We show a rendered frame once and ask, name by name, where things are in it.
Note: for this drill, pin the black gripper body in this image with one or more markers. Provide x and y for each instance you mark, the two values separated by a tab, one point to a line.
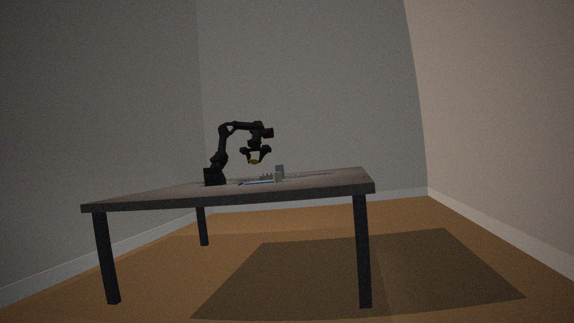
252	148

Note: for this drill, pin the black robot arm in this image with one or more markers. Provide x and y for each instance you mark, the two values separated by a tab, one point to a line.
256	129

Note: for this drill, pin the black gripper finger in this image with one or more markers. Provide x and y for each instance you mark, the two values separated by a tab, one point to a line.
248	155
262	154

